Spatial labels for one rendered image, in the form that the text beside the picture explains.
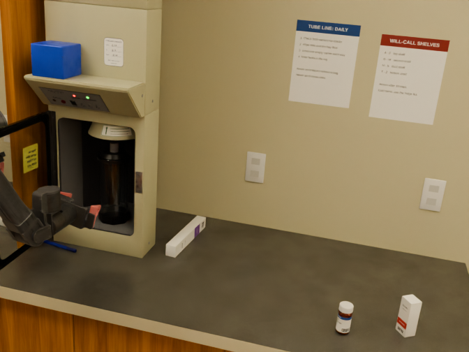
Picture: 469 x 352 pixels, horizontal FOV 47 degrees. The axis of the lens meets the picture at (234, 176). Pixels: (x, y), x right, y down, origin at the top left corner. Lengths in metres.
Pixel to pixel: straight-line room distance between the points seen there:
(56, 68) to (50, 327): 0.74
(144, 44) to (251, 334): 0.85
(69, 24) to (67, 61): 0.13
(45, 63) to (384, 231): 1.27
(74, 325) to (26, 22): 0.89
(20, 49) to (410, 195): 1.35
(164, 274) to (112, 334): 0.24
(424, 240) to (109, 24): 1.29
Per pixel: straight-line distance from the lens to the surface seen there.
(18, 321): 1.79
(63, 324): 1.70
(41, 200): 1.47
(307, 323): 1.55
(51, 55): 1.61
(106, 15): 1.64
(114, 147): 1.79
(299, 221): 2.06
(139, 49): 1.60
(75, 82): 1.58
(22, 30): 1.74
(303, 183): 2.01
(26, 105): 1.78
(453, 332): 1.67
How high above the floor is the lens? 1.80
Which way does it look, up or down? 20 degrees down
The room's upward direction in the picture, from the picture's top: 5 degrees clockwise
